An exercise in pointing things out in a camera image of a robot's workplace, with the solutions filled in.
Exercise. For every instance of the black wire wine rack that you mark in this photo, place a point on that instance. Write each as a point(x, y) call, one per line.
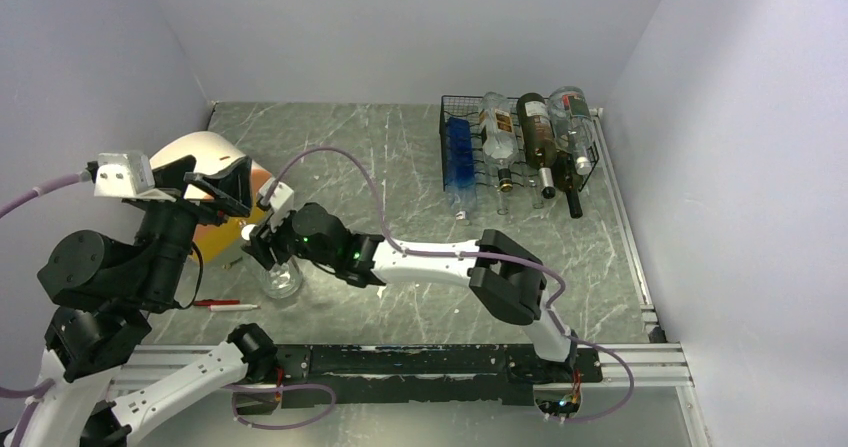
point(467, 107)

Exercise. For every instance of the red pen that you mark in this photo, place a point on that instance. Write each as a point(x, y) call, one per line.
point(215, 302)

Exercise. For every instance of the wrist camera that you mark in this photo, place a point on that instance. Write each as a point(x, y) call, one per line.
point(275, 198)
point(125, 175)

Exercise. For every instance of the clear bottle with label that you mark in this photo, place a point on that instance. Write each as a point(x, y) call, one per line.
point(499, 142)

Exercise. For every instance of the small clear glass bottle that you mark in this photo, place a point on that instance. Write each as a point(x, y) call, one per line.
point(503, 203)

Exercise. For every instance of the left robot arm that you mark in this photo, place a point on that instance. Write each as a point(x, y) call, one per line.
point(105, 290)

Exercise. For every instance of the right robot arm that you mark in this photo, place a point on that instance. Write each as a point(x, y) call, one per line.
point(508, 280)

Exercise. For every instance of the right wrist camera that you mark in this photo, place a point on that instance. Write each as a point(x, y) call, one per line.
point(275, 198)

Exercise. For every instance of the clear round bottle white cap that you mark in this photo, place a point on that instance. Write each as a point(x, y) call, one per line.
point(280, 282)

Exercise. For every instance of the dark green wine bottle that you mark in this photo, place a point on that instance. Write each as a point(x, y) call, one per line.
point(539, 144)
point(568, 181)

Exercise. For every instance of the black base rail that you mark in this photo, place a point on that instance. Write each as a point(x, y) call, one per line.
point(358, 374)

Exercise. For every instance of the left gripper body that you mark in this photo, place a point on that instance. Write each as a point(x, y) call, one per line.
point(174, 222)

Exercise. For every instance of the dark green wine bottle front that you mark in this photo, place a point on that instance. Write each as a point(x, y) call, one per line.
point(568, 181)

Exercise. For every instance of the white pen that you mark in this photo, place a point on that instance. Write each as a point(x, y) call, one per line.
point(233, 307)

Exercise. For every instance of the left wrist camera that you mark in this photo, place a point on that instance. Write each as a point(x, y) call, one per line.
point(125, 175)

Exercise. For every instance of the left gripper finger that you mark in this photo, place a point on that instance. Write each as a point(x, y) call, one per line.
point(229, 189)
point(170, 176)

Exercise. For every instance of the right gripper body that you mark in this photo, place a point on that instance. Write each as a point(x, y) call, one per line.
point(283, 243)

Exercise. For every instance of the clear slim glass bottle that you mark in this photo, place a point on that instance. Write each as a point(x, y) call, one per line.
point(537, 201)

